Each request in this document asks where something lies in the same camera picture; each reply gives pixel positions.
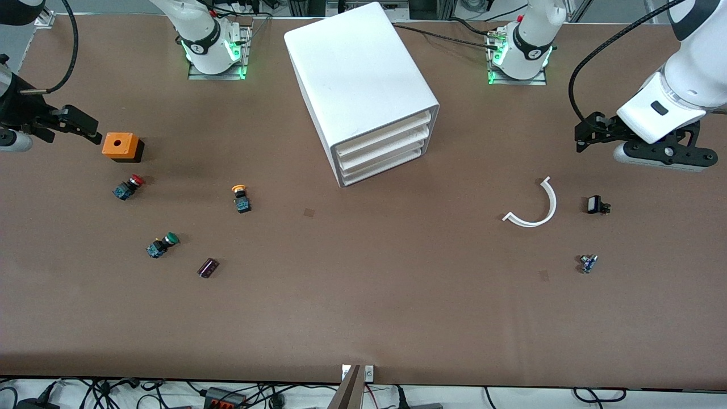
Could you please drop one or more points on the brown wooden post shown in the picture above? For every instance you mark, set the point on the brown wooden post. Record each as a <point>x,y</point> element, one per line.
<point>349,395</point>

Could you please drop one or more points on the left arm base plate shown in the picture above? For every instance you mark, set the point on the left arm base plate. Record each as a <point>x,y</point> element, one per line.
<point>534,82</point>

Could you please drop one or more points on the yellow push button switch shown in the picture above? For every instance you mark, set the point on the yellow push button switch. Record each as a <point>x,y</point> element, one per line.
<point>242,200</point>

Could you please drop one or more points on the white drawer cabinet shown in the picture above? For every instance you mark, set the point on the white drawer cabinet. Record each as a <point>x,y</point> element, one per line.
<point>352,68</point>

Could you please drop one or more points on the orange button enclosure box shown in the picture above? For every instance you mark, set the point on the orange button enclosure box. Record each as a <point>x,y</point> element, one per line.
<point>119,145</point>

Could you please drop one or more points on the red push button switch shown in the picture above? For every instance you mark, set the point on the red push button switch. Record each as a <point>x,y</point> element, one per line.
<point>128,187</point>

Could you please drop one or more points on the black power adapter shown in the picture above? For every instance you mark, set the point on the black power adapter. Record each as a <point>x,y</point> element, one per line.
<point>37,404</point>

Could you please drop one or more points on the black right camera mount bracket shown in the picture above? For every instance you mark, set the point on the black right camera mount bracket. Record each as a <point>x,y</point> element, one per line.
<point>45,135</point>

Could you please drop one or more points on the white plastic drawer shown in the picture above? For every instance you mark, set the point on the white plastic drawer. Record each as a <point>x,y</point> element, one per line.
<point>375,151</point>
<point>375,136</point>
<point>375,167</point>

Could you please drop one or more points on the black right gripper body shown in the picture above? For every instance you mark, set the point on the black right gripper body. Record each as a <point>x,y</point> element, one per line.
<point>25,111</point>

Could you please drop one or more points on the black rocker switch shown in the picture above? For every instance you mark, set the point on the black rocker switch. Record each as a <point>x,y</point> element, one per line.
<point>595,204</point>

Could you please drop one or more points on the white curved plastic strip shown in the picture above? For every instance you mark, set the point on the white curved plastic strip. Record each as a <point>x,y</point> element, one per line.
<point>550,210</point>

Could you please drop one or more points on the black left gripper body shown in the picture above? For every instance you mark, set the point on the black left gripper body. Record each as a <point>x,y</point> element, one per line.
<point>603,126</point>

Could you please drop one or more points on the purple cylindrical capacitor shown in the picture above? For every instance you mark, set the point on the purple cylindrical capacitor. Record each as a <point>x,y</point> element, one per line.
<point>208,268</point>

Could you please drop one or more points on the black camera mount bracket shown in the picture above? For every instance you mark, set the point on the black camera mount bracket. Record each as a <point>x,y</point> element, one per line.
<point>45,135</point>
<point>687,153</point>

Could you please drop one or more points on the black power strip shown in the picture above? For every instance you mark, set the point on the black power strip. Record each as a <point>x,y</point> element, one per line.
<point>224,400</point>

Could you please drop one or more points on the black left camera mount bracket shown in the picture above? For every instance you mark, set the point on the black left camera mount bracket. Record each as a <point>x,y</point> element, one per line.
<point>687,153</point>

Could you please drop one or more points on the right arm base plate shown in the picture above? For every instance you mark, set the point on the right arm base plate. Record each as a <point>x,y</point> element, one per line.
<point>196,75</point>

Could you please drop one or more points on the green push button switch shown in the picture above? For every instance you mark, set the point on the green push button switch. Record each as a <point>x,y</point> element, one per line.
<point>162,245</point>

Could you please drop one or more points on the small blue electronic component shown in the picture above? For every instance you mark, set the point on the small blue electronic component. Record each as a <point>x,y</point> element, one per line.
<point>588,263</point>

